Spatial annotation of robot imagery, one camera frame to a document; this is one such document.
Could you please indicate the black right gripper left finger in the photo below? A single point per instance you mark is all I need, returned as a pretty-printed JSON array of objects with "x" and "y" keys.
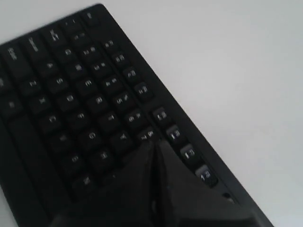
[{"x": 126, "y": 202}]

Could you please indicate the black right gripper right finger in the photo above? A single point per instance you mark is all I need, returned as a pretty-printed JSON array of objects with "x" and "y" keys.
[{"x": 185, "y": 201}]

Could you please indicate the black acer keyboard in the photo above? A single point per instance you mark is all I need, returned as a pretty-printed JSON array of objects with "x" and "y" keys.
[{"x": 77, "y": 99}]

